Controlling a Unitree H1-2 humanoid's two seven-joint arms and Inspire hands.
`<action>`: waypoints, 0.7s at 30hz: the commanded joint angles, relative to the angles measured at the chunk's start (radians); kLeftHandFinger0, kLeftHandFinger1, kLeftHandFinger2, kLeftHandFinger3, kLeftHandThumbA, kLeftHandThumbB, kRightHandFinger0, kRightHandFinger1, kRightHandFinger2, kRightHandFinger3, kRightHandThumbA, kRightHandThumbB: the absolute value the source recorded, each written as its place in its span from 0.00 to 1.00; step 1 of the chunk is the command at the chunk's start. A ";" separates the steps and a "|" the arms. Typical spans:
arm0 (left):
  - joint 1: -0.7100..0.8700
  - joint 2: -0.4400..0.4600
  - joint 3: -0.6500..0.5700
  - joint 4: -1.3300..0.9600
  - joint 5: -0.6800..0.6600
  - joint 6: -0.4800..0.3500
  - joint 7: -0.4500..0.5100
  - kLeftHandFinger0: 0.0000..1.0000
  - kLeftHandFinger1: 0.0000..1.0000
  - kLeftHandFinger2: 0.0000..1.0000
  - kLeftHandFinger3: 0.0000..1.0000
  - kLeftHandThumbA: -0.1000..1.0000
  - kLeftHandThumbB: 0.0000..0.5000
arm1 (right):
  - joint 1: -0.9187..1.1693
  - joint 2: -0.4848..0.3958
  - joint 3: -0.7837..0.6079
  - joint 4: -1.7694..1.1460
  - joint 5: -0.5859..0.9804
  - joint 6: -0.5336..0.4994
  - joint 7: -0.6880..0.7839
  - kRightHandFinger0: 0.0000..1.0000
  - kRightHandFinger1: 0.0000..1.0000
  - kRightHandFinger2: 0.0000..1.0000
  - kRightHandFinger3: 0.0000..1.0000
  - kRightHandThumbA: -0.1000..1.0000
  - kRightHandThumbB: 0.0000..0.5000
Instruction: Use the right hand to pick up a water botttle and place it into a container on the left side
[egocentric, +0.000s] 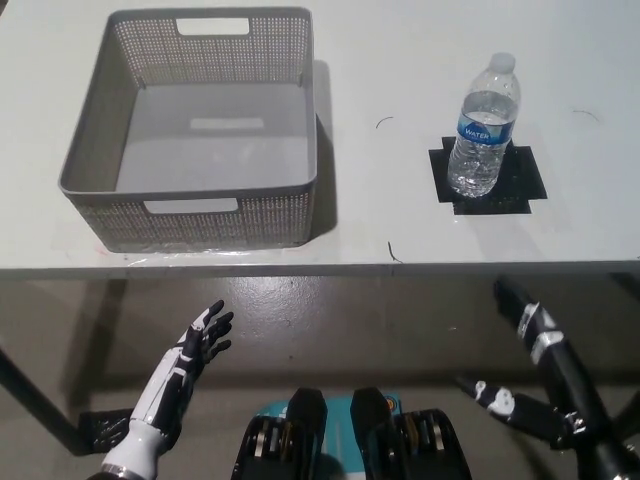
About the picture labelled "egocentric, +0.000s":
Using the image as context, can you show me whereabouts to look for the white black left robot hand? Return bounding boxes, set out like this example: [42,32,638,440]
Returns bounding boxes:
[102,298,235,474]

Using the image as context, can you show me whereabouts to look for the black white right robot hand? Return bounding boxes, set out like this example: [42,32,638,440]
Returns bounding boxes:
[455,276,640,480]

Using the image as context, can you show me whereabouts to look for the clear plastic water bottle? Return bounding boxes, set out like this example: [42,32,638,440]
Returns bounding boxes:
[447,51,518,200]

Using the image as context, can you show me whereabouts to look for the black floor tape patch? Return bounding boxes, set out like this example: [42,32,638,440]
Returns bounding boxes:
[78,408,137,455]

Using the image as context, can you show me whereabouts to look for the dark metal table leg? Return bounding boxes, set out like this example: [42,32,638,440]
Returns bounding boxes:
[0,332,86,456]

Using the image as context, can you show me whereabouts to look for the black robot body teal tops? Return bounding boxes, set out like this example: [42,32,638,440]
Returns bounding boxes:
[229,385,474,480]

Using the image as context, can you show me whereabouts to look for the grey perforated plastic basket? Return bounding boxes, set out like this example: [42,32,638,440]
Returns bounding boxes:
[58,5,320,254]

